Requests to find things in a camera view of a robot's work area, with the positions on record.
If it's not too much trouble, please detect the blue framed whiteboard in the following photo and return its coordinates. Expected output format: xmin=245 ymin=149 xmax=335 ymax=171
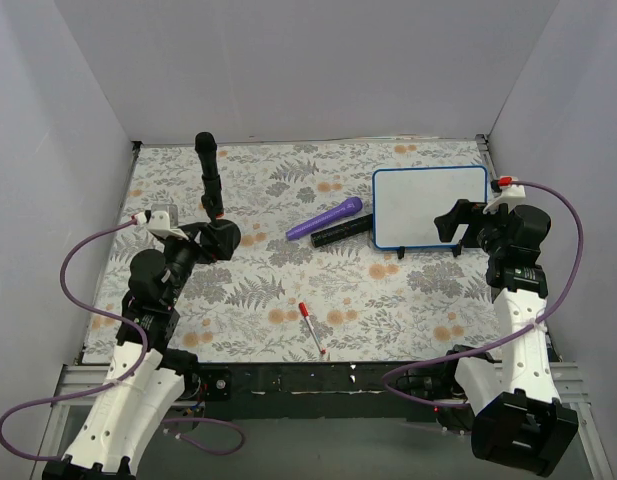
xmin=372 ymin=165 xmax=489 ymax=250

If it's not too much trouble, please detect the red whiteboard marker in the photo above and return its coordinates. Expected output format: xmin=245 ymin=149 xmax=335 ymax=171
xmin=299 ymin=302 xmax=326 ymax=355

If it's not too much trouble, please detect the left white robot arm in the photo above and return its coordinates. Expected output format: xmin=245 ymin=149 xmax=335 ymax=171
xmin=42 ymin=219 xmax=241 ymax=479

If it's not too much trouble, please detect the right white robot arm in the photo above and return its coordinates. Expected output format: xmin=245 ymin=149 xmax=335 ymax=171
xmin=434 ymin=199 xmax=578 ymax=477

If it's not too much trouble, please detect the black whiteboard stand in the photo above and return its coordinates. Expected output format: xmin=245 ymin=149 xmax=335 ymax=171
xmin=395 ymin=242 xmax=463 ymax=260

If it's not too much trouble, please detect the black glitter microphone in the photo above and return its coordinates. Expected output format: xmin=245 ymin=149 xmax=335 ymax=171
xmin=310 ymin=214 xmax=373 ymax=248

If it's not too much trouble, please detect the black microphone on stand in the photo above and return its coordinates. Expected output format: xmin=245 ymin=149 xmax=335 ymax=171
xmin=195 ymin=132 xmax=224 ymax=222

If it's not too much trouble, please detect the floral table mat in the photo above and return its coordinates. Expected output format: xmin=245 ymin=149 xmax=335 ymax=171
xmin=81 ymin=137 xmax=550 ymax=364

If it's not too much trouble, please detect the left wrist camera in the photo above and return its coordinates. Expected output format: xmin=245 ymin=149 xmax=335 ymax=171
xmin=133 ymin=204 xmax=187 ymax=240

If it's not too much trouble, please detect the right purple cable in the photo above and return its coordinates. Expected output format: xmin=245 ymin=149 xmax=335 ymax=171
xmin=381 ymin=179 xmax=585 ymax=410

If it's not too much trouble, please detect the purple cable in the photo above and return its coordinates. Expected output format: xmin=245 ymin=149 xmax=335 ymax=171
xmin=381 ymin=179 xmax=585 ymax=410
xmin=0 ymin=215 xmax=247 ymax=462

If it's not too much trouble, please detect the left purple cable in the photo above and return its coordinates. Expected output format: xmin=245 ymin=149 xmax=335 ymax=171
xmin=0 ymin=215 xmax=247 ymax=462

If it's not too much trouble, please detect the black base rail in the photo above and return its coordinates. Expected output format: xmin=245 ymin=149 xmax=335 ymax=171
xmin=142 ymin=360 xmax=482 ymax=436

